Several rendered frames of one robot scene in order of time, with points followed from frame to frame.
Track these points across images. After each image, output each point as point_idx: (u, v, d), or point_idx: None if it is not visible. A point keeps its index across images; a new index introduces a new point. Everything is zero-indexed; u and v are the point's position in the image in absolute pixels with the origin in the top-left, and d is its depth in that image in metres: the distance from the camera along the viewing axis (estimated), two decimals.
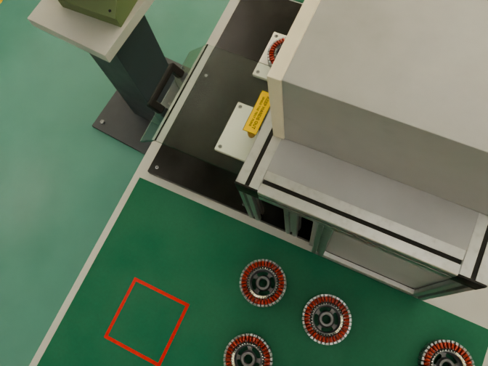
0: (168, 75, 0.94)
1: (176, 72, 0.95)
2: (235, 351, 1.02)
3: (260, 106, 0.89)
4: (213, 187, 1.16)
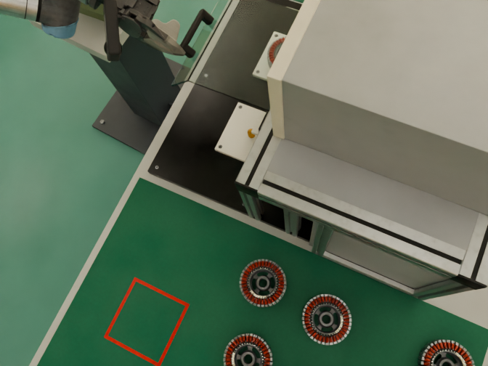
0: (199, 20, 0.97)
1: (206, 19, 0.98)
2: (235, 351, 1.02)
3: None
4: (213, 187, 1.16)
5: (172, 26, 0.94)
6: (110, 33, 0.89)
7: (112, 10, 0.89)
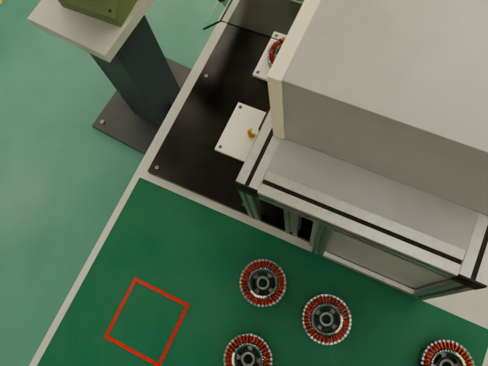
0: None
1: None
2: (235, 351, 1.02)
3: None
4: (213, 187, 1.16)
5: None
6: None
7: None
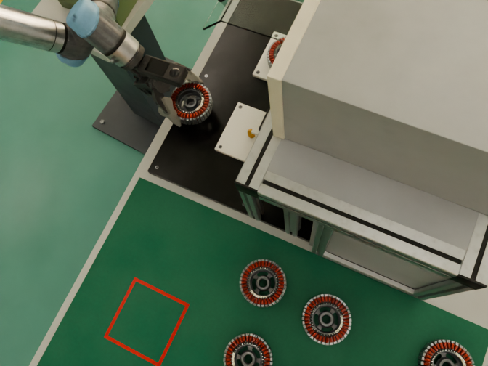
0: None
1: None
2: (235, 351, 1.02)
3: None
4: (213, 187, 1.16)
5: None
6: (172, 63, 1.04)
7: (155, 59, 1.06)
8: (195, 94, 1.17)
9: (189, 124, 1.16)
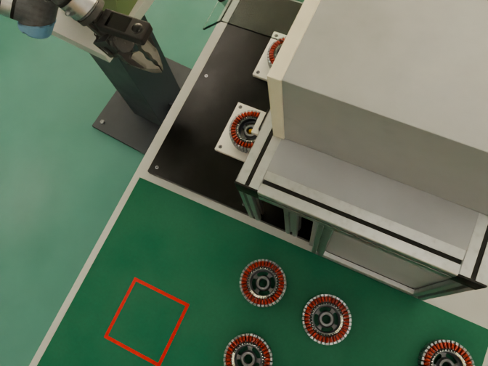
0: None
1: None
2: (235, 351, 1.02)
3: None
4: (213, 187, 1.16)
5: (144, 51, 1.08)
6: (134, 18, 0.95)
7: (117, 14, 0.97)
8: (255, 123, 1.17)
9: (249, 153, 1.16)
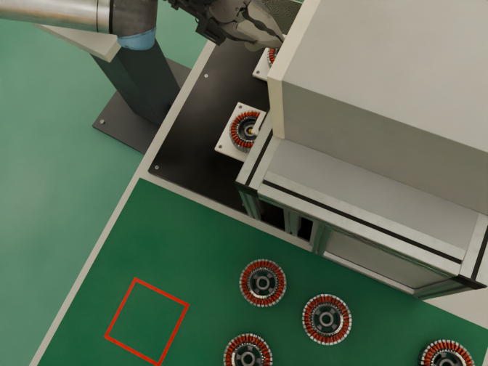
0: None
1: None
2: (235, 351, 1.02)
3: None
4: (213, 187, 1.16)
5: (259, 27, 0.82)
6: None
7: None
8: (255, 123, 1.17)
9: (249, 153, 1.16)
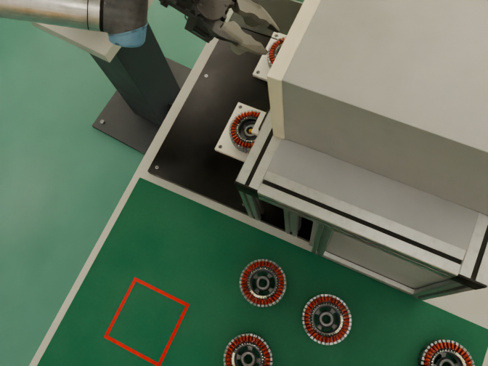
0: None
1: None
2: (235, 351, 1.02)
3: None
4: (213, 187, 1.16)
5: (250, 19, 0.82)
6: None
7: None
8: (255, 123, 1.17)
9: (249, 153, 1.16)
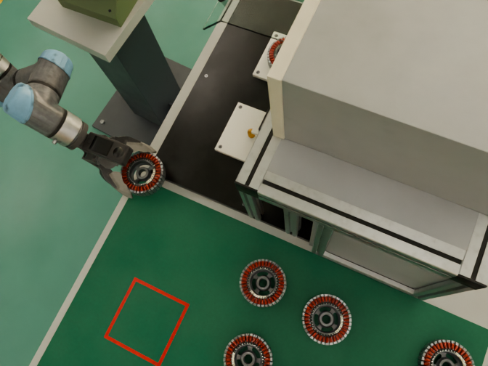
0: None
1: None
2: (235, 351, 1.02)
3: None
4: (213, 187, 1.16)
5: None
6: (116, 141, 1.02)
7: (101, 136, 1.04)
8: (148, 164, 1.15)
9: (141, 195, 1.13)
